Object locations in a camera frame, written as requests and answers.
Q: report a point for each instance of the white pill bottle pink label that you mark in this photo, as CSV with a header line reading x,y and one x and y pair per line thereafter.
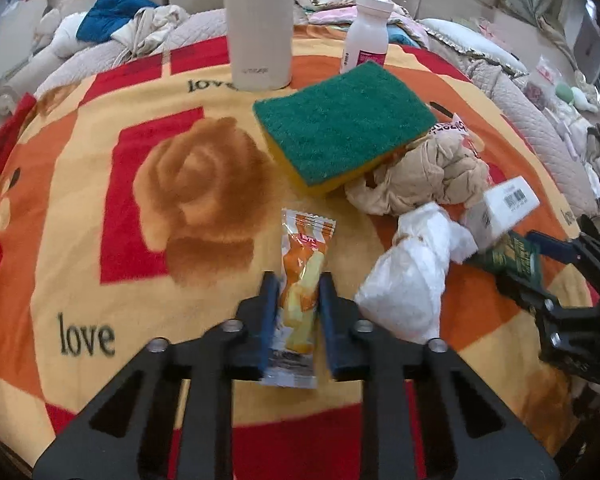
x,y
365,35

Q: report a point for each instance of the blue folded blanket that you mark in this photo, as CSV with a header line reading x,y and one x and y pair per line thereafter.
x,y
400,35

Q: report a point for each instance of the small white barcode box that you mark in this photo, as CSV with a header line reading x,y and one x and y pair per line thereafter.
x,y
505,210

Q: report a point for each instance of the blue quilted jacket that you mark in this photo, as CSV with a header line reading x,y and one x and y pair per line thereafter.
x,y
110,10

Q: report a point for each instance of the beige crumpled cloth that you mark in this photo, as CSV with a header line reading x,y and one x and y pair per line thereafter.
x,y
430,175

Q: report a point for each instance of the orange snack packet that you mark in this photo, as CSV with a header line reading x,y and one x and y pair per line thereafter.
x,y
300,260

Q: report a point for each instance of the dark green small box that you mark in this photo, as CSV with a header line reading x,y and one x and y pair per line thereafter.
x,y
515,255

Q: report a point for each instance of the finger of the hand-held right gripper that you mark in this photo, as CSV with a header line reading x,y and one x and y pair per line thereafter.
x,y
555,246
580,335

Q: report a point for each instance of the white satin pillow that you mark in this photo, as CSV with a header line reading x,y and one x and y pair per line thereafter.
x,y
475,42

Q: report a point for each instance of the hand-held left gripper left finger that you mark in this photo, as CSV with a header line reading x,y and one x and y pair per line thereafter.
x,y
270,310

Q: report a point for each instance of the beige quilted sofa cover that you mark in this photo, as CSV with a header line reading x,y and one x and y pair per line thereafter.
x,y
195,32
520,105

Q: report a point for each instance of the pale green plush toy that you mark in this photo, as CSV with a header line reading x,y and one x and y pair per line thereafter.
x,y
575,97

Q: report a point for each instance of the crumpled white tissue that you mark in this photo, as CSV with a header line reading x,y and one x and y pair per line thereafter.
x,y
410,280

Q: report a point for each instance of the clear red printed wrapper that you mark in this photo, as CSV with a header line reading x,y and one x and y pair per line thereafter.
x,y
467,137

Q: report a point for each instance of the beige crumpled clothing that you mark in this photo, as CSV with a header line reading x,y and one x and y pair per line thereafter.
x,y
150,27

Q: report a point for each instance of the floral ruffled pillow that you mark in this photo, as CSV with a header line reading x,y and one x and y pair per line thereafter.
x,y
330,0

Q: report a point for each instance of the white thermos bottle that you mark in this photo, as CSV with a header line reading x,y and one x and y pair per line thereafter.
x,y
260,25

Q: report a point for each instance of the green yellow sponge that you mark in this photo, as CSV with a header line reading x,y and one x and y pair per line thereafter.
x,y
345,115

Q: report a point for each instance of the pink floral folded blanket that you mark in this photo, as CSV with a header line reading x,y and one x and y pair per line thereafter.
x,y
330,17

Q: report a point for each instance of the white plush cushion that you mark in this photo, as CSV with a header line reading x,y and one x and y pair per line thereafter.
x,y
62,35

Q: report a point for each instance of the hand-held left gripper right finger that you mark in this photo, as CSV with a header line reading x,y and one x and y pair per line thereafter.
x,y
330,320

